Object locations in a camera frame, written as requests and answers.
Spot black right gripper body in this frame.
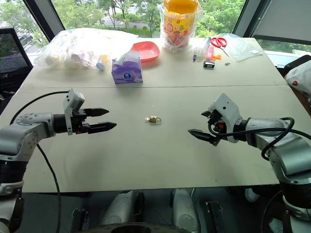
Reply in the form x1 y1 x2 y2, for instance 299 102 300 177
207 110 228 147

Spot black cable under table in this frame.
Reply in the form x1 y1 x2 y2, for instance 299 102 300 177
263 190 284 233

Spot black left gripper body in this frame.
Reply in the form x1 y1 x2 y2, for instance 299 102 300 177
72 109 90 135

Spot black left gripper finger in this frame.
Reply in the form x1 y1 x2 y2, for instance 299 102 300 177
87 121 118 135
84 107 110 118

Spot red handled scissors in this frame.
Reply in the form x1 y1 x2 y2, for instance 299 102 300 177
210 36 230 58

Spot yellow and blue glue tube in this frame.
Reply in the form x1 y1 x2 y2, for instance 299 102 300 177
96 54 108 72

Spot red plastic bowl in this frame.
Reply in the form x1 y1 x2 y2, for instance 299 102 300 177
131 41 161 63

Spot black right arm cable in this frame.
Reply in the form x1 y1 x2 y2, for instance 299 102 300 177
208 117 311 161

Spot yellow printed candy jar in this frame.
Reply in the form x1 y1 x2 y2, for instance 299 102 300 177
163 0 196 50

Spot purple tissue box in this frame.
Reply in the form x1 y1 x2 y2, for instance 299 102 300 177
111 50 144 85

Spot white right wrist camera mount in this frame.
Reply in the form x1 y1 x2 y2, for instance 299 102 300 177
209 93 244 144

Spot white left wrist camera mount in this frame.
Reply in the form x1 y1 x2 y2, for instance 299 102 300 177
62 88 86 136

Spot black mesh office chair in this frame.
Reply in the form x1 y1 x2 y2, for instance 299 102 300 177
0 27 34 113

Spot yellow lidded snack jar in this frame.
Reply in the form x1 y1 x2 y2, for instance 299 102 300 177
157 0 204 53

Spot large clear bag of wrappers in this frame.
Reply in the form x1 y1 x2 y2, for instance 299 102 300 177
34 27 139 71

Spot white cloth with red dots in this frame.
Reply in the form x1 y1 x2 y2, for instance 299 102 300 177
284 63 311 98

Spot clear plastic tube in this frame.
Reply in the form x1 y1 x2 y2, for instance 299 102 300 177
196 36 211 57

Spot silver robot leg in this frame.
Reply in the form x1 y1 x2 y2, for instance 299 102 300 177
100 190 145 227
172 188 201 233

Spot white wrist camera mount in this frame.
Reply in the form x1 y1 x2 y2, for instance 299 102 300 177
62 88 86 136
209 93 244 144

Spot clear flat plastic bag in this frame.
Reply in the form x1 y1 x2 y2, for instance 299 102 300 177
218 33 264 63

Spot dark rounded robot torso rim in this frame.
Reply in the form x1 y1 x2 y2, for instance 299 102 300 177
83 222 188 233

